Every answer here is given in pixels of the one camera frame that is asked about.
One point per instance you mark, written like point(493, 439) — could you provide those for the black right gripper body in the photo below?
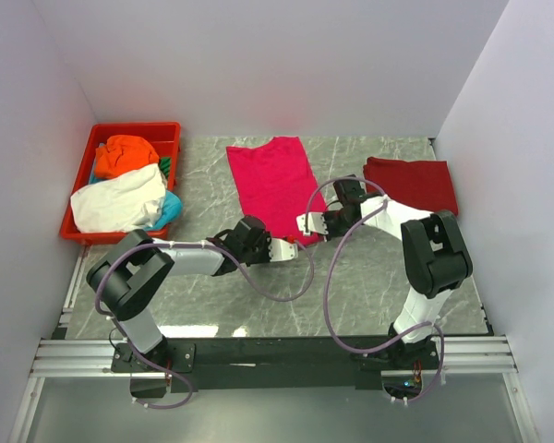
point(336, 223)

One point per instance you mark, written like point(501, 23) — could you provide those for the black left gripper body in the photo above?
point(258, 254)

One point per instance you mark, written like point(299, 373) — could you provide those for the bright pink t-shirt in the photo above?
point(274, 183)

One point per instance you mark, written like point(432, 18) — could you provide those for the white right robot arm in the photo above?
point(435, 256)

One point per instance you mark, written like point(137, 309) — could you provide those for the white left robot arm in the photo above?
point(126, 279)

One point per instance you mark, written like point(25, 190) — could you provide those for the light blue t-shirt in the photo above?
point(171, 209)

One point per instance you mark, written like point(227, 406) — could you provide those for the folded dark red t-shirt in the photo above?
point(424, 185)

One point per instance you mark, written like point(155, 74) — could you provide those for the green t-shirt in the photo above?
point(165, 164)

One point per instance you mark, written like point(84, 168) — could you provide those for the white t-shirt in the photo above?
point(130, 201)

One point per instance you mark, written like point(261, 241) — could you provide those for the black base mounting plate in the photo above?
point(297, 362)

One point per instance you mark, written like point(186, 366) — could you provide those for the orange t-shirt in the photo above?
point(121, 154)

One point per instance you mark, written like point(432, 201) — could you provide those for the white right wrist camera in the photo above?
point(312, 223)

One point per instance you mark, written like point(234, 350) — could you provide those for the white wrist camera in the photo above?
point(281, 250)
point(312, 223)

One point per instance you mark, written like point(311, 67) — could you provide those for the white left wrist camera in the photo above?
point(281, 250)

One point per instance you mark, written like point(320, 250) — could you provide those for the aluminium extrusion rail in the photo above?
point(94, 358)

